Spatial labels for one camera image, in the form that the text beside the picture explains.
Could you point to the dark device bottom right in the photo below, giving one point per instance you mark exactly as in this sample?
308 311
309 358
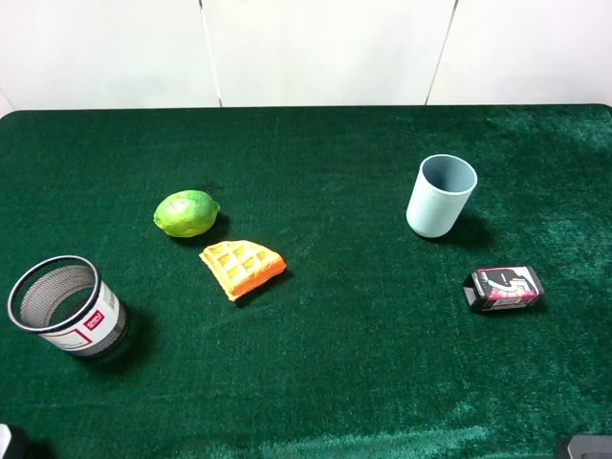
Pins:
584 447

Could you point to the green velvet table cloth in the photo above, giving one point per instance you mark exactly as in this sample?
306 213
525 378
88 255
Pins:
365 346

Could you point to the black white object bottom left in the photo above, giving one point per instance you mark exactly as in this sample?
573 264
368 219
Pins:
13 442

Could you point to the light blue plastic cup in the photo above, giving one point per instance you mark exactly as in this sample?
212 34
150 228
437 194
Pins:
443 186

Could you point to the green lime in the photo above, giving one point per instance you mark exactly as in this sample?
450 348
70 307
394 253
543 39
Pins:
186 213

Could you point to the black mesh pen holder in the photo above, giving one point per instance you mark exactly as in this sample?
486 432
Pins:
64 300

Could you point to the orange waffle piece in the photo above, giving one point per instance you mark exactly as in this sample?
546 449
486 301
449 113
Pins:
241 266

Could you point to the black pink small box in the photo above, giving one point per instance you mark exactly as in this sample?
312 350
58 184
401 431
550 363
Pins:
503 288

